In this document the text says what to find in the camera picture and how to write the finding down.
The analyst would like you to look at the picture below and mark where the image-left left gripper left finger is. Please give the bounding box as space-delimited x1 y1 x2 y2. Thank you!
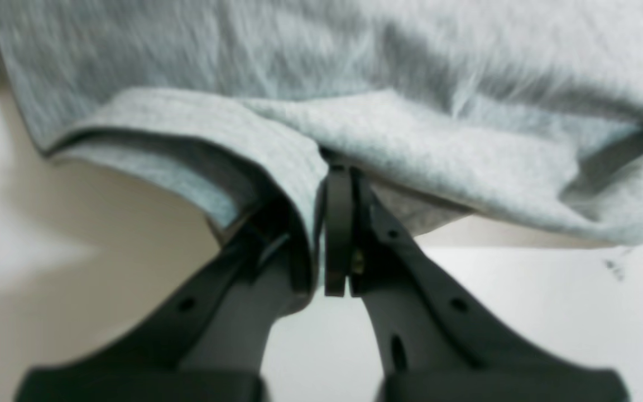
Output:
15 197 315 401

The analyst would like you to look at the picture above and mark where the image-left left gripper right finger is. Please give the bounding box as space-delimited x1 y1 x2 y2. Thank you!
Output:
324 165 630 401

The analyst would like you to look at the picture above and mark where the grey t-shirt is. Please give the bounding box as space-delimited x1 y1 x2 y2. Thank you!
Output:
0 0 643 302

